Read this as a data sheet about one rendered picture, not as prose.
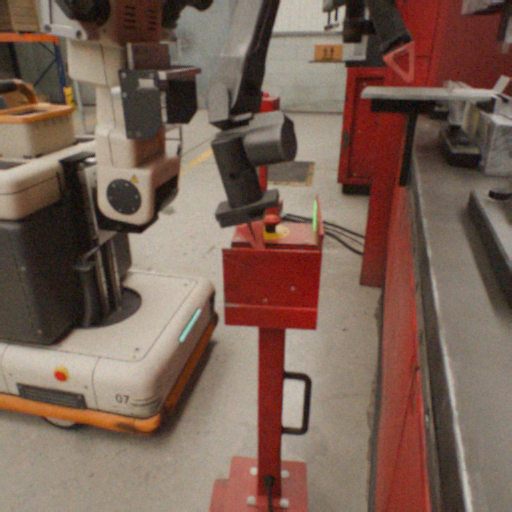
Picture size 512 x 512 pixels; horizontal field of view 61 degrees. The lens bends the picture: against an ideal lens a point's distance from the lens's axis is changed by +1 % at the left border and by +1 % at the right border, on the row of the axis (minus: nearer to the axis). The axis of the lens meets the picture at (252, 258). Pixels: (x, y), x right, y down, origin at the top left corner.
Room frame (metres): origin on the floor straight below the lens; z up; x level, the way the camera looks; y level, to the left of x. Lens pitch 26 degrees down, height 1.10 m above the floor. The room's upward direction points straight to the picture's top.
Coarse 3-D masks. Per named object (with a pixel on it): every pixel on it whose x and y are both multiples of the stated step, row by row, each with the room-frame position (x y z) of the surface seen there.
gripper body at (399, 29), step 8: (392, 8) 1.08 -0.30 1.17; (384, 16) 1.07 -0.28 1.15; (392, 16) 1.07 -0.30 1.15; (400, 16) 1.08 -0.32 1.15; (376, 24) 1.09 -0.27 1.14; (384, 24) 1.08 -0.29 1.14; (392, 24) 1.07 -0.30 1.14; (400, 24) 1.07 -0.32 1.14; (384, 32) 1.08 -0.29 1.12; (392, 32) 1.07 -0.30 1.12; (400, 32) 1.07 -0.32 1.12; (408, 32) 1.04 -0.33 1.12; (384, 40) 1.08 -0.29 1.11; (392, 40) 1.05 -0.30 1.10; (384, 48) 1.05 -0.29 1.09
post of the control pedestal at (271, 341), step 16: (272, 336) 0.69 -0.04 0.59; (272, 352) 0.69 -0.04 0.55; (272, 368) 0.69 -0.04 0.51; (272, 384) 0.69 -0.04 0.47; (272, 400) 0.69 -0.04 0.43; (272, 416) 0.69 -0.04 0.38; (272, 432) 0.69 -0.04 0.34; (272, 448) 0.69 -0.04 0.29; (272, 464) 0.69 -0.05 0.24; (272, 496) 0.69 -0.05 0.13
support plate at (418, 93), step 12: (360, 96) 1.04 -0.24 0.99; (372, 96) 1.03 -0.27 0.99; (384, 96) 1.02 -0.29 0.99; (396, 96) 1.02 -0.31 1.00; (408, 96) 1.01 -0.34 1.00; (420, 96) 1.00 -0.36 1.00; (432, 96) 0.99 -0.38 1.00; (444, 96) 0.99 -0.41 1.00; (456, 96) 0.98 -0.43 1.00; (468, 96) 0.97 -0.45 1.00; (480, 96) 0.97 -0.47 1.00
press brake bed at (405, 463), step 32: (416, 256) 0.59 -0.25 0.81; (384, 288) 1.82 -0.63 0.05; (416, 288) 0.53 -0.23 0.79; (384, 320) 1.09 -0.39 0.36; (416, 320) 0.47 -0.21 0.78; (384, 352) 0.95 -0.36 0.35; (416, 352) 0.42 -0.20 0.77; (384, 384) 0.76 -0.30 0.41; (416, 384) 0.37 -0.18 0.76; (384, 416) 0.64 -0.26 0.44; (416, 416) 0.33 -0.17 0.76; (384, 448) 0.55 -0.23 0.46; (416, 448) 0.30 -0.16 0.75; (384, 480) 0.47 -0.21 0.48; (416, 480) 0.27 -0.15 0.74
